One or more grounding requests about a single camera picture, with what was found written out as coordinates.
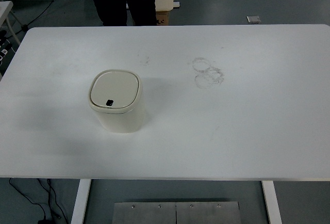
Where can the cream desktop trash can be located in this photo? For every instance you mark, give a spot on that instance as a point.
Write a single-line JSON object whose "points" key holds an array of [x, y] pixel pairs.
{"points": [[117, 98]]}

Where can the brown cardboard box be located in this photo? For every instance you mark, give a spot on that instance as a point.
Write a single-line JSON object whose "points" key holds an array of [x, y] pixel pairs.
{"points": [[162, 18]]}

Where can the bystander in black clothes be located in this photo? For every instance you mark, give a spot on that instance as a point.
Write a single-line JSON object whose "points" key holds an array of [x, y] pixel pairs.
{"points": [[114, 13]]}

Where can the small grey floor plate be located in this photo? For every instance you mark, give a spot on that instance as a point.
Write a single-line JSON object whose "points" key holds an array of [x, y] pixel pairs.
{"points": [[253, 19]]}

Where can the white side table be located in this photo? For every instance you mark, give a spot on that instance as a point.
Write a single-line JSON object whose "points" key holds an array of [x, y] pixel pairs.
{"points": [[6, 7]]}

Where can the left white table leg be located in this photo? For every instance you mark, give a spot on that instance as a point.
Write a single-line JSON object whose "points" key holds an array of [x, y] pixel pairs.
{"points": [[81, 201]]}

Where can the white table leg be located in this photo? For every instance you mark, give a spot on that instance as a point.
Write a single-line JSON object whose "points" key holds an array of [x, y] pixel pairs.
{"points": [[81, 201], [271, 202]]}

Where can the right white table leg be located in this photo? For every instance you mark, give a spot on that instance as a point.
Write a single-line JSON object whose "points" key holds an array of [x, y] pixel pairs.
{"points": [[271, 202]]}

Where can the steel base plate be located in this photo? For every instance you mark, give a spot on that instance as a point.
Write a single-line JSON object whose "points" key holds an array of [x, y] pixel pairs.
{"points": [[176, 212]]}

